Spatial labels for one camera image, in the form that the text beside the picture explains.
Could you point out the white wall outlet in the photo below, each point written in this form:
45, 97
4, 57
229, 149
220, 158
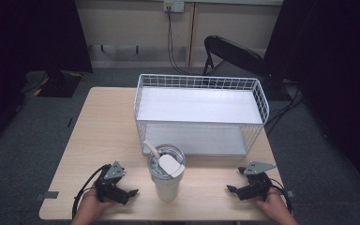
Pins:
173, 5

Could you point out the black folding chair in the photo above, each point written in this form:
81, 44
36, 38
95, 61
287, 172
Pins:
234, 54

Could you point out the person's left hand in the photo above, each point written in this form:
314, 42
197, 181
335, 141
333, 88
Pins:
91, 207

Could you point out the person's right hand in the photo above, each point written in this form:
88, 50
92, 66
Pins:
273, 207

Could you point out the black curtain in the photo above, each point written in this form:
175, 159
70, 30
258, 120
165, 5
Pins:
334, 78
28, 40

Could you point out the black stand base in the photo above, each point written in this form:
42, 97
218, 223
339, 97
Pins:
59, 83

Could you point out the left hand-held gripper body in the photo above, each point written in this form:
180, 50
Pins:
108, 187

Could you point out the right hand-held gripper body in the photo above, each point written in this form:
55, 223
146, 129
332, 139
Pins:
256, 187

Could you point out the grey tape strip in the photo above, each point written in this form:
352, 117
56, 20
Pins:
47, 195
290, 193

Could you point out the white tumbler with straw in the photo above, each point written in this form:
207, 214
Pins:
166, 175

